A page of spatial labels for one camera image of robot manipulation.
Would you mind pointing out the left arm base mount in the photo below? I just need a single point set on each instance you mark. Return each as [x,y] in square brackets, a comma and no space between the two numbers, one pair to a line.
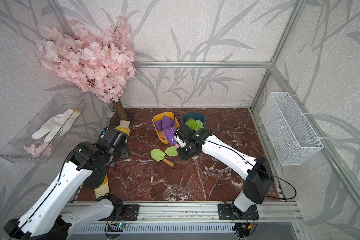
[123,211]

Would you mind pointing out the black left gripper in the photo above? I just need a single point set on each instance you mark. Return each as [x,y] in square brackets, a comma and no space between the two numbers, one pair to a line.
[125,151]

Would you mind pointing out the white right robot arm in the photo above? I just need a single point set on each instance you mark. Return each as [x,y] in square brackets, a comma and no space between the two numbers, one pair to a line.
[256,173]

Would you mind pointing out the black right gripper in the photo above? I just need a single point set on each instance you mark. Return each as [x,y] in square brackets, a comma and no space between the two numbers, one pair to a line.
[183,157]

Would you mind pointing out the yellow storage box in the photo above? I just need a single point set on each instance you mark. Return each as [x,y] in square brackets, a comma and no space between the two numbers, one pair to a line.
[160,117]

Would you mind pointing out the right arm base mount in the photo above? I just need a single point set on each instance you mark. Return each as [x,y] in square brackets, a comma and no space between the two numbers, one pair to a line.
[230,212]

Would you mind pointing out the yellow rubber glove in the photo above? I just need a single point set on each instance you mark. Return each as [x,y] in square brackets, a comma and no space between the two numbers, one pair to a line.
[124,127]

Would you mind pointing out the green shovel wooden handle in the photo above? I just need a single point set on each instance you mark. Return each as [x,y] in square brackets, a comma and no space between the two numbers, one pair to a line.
[171,151]
[160,156]
[200,125]

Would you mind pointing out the pink cherry blossom tree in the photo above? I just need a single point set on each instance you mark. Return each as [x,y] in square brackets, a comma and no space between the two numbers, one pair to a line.
[100,64]

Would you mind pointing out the pink blossom sprig on shelf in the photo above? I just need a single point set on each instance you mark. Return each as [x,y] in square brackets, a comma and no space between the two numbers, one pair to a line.
[39,150]

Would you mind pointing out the white wire mesh basket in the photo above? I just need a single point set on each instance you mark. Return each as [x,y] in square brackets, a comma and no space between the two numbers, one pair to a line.
[292,136]

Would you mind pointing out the white cotton glove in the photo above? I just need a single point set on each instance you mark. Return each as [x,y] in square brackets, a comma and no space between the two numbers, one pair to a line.
[56,126]

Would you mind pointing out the aluminium front rail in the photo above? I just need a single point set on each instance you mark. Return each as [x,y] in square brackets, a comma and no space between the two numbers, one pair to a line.
[207,212]

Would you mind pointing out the purple square shovel pink handle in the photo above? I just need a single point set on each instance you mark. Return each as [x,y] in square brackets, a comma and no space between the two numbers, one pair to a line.
[170,137]

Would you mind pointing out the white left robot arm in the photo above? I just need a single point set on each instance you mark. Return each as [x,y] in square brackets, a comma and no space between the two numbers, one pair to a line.
[44,220]

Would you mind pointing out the green trowel yellow handle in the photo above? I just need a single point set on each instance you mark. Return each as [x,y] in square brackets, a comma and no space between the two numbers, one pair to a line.
[192,124]

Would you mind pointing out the black and yellow glove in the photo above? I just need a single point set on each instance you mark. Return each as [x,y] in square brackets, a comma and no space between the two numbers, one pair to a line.
[98,182]

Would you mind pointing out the dark teal storage box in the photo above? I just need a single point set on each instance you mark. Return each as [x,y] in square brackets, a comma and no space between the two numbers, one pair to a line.
[195,116]

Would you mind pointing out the clear acrylic wall shelf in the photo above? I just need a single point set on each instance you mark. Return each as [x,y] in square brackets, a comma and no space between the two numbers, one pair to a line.
[14,151]

